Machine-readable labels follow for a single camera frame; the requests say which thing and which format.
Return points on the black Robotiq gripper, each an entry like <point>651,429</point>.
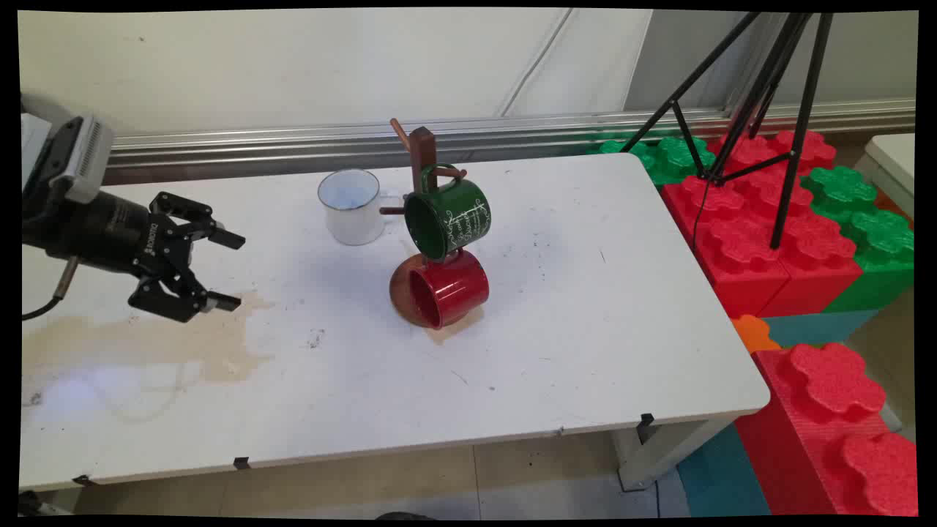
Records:
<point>102,230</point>

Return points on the green enamel mug white print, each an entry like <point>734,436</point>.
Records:
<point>461,216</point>

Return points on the brown wooden mug tree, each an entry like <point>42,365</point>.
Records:
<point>422,146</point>

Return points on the red enamel mug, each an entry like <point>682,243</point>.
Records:
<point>461,289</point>

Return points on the green foam building block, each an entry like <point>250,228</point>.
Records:
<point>878,285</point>
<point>673,157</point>

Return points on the white table leg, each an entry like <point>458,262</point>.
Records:
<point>659,454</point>

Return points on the red foam building block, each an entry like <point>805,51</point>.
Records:
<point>732,282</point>
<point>823,282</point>

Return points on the teal foam mat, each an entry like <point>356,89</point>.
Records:
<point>721,476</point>

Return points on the black tripod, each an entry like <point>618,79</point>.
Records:
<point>801,132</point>

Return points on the large red foam block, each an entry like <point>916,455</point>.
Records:
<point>827,439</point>

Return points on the white side table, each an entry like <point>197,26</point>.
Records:
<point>889,157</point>

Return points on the aluminium wall rail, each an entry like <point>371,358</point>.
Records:
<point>527,126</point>

